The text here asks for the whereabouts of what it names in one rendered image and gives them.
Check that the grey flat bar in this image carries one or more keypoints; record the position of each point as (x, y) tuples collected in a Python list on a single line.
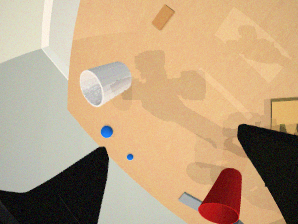
[(191, 201)]

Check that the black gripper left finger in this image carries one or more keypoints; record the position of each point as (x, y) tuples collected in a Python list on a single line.
[(72, 197)]

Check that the white paper cup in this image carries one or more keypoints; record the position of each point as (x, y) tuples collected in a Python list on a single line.
[(102, 83)]

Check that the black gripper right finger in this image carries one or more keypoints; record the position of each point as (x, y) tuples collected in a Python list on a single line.
[(275, 156)]

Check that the blue ball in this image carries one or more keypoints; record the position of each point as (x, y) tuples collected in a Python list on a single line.
[(106, 131)]

